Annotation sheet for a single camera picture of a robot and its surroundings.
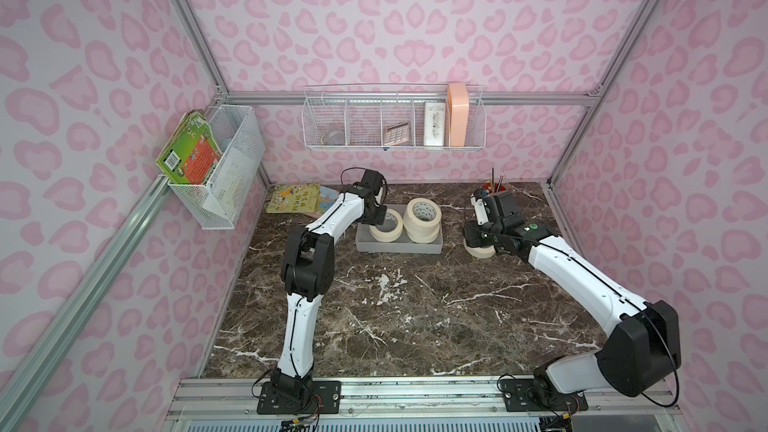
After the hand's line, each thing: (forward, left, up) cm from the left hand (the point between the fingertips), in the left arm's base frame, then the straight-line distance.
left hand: (375, 212), depth 102 cm
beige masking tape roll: (-8, -4, -2) cm, 10 cm away
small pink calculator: (+14, -8, +22) cm, 27 cm away
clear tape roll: (+12, +12, +22) cm, 28 cm away
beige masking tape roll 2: (0, -13, +6) cm, 15 cm away
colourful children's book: (+12, +29, -6) cm, 32 cm away
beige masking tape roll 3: (-6, -12, +5) cm, 14 cm away
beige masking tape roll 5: (-14, -34, -2) cm, 37 cm away
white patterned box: (+15, -19, +25) cm, 35 cm away
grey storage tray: (-8, +3, -6) cm, 11 cm away
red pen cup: (+8, -41, +4) cm, 42 cm away
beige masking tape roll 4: (-7, -16, -2) cm, 17 cm away
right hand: (-15, -28, +11) cm, 33 cm away
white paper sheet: (-7, +38, +20) cm, 44 cm away
